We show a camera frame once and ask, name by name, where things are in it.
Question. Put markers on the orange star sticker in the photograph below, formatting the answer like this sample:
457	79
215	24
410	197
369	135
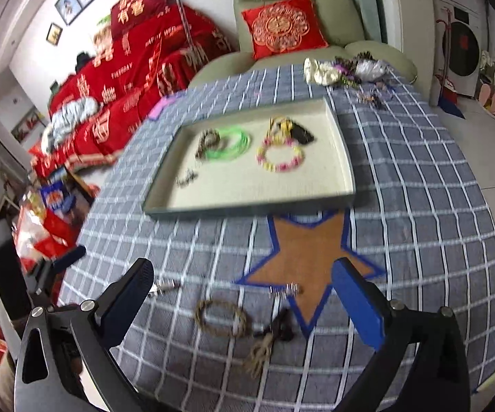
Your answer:
303	255

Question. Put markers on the blue snack box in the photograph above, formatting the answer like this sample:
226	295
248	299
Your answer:
57	198

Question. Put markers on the cream shallow tray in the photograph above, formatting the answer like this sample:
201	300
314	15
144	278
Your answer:
276	175

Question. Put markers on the black hair clip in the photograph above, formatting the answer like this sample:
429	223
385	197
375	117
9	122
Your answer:
300	134

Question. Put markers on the cream scrunchie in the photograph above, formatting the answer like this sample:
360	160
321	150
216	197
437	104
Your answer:
323	73

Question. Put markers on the red embroidered cushion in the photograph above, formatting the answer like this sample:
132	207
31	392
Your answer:
283	27

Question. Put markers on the grey crumpled cloth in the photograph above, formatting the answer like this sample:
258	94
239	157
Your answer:
65	121

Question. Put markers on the grey checked tablecloth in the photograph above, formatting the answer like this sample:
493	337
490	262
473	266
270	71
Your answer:
254	324

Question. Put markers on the dark red pillow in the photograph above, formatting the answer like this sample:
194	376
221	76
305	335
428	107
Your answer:
126	14

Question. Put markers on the dark patterned scrunchie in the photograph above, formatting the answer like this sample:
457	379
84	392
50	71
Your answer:
347	68

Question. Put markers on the clear plastic bag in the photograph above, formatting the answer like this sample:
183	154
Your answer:
371	70

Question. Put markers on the small framed picture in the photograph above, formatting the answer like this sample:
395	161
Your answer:
54	34

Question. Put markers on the lower washing machine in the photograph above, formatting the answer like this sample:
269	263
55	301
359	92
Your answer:
459	36

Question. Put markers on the pink star sticker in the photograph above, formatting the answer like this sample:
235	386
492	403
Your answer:
164	102

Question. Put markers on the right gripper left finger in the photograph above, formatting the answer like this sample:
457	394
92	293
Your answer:
120	302

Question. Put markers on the black claw clip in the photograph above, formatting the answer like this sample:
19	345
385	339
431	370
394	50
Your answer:
280	329

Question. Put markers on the silver hair clip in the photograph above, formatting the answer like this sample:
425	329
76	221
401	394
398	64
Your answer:
163	286

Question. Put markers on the silver chain earring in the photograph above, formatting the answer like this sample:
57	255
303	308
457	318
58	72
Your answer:
187	179

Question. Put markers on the green translucent bangle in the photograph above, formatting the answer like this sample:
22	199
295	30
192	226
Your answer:
231	143

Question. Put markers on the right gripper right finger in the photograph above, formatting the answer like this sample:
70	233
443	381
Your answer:
364	302

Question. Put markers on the red bedspread bed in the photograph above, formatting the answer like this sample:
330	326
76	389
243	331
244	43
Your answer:
156	58

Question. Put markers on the green leather armchair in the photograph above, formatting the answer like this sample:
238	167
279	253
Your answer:
341	24

